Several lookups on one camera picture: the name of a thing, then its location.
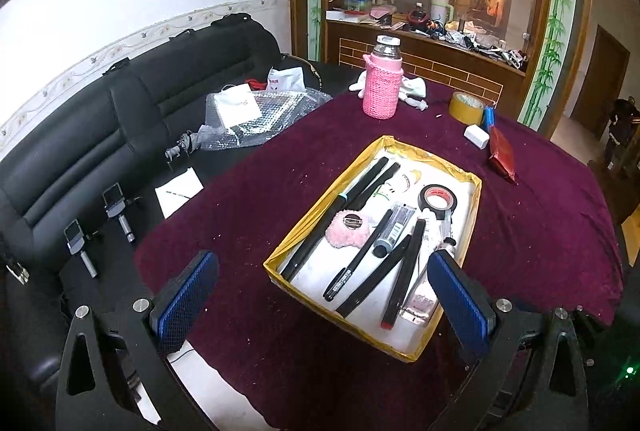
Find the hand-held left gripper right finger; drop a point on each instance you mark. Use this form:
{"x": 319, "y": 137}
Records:
{"x": 460, "y": 306}

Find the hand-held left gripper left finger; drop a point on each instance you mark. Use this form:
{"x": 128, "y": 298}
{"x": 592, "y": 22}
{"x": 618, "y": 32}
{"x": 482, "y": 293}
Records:
{"x": 185, "y": 301}

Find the wooden door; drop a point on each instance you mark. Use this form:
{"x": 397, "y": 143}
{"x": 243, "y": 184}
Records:
{"x": 605, "y": 71}

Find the yellow tape roll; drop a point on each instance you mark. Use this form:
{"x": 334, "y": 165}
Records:
{"x": 457, "y": 111}

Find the wooden cabinet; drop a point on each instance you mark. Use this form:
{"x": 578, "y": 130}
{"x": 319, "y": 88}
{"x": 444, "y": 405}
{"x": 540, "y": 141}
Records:
{"x": 450, "y": 66}

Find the pink printed white tube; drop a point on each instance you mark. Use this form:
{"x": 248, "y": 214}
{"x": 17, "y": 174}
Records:
{"x": 422, "y": 301}

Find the white green tube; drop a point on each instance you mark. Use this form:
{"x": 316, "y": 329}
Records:
{"x": 395, "y": 197}

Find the bottle in pink knitted sleeve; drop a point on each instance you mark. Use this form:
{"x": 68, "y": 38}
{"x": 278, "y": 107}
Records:
{"x": 382, "y": 86}

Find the black pen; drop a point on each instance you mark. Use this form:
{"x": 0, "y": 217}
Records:
{"x": 350, "y": 268}

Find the black marker yellow cap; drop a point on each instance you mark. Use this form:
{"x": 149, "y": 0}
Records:
{"x": 380, "y": 183}

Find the white envelope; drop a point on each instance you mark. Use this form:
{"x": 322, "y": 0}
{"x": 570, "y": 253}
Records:
{"x": 177, "y": 193}

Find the blue lighter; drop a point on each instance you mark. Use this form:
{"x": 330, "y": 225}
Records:
{"x": 488, "y": 121}

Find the wide bamboo printed panel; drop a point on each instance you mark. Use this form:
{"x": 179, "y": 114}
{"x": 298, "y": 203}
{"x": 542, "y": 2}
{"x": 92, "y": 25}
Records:
{"x": 555, "y": 36}

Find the gold-rimmed white tray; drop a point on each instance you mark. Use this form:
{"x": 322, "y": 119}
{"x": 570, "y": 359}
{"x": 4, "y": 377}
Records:
{"x": 400, "y": 338}

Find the pile of mixed clutter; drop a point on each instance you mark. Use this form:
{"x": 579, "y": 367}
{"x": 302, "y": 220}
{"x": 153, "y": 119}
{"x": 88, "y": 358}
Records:
{"x": 475, "y": 41}

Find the white plush toy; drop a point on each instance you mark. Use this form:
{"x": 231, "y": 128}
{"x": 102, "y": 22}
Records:
{"x": 415, "y": 88}

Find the grey hand-held device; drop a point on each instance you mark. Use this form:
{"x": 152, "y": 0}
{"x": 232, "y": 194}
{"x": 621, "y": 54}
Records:
{"x": 114, "y": 201}
{"x": 75, "y": 236}

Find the white packet red print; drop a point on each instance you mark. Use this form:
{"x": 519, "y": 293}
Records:
{"x": 285, "y": 81}

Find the black marker white print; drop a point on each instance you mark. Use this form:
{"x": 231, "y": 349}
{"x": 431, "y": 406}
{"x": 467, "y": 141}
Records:
{"x": 375, "y": 278}

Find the pink fluffy hair clip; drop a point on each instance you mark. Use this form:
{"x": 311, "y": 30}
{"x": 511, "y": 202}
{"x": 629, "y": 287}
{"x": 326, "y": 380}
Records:
{"x": 340, "y": 236}

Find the black marker white cap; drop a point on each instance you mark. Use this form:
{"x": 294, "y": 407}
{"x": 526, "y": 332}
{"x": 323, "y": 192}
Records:
{"x": 305, "y": 256}

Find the black marker red cap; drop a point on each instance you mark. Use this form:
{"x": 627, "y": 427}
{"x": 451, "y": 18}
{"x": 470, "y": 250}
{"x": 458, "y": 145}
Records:
{"x": 407, "y": 271}

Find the grey folded umbrella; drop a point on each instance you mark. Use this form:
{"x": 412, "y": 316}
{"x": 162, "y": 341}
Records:
{"x": 192, "y": 143}

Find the maroon tablecloth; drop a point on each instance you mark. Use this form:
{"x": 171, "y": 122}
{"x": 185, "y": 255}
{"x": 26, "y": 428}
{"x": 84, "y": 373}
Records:
{"x": 250, "y": 191}

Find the small white bottle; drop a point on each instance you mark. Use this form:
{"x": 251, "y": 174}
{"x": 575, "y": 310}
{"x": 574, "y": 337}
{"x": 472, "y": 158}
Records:
{"x": 437, "y": 223}

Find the grey labelled tube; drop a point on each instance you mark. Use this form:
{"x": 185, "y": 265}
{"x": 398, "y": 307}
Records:
{"x": 395, "y": 228}

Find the white charger block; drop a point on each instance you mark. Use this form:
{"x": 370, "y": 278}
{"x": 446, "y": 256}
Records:
{"x": 476, "y": 136}

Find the bubble wrap bag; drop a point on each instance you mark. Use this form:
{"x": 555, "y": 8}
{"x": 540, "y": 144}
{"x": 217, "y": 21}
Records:
{"x": 285, "y": 111}

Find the white green thermos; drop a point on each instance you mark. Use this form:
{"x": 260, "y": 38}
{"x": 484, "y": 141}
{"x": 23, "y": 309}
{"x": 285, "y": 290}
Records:
{"x": 441, "y": 11}

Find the black sofa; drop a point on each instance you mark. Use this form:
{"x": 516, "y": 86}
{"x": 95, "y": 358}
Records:
{"x": 75, "y": 136}

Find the black tape roll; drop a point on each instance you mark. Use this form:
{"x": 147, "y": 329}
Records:
{"x": 421, "y": 200}

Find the green box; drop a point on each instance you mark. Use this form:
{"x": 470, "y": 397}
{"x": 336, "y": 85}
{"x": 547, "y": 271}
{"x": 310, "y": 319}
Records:
{"x": 352, "y": 3}

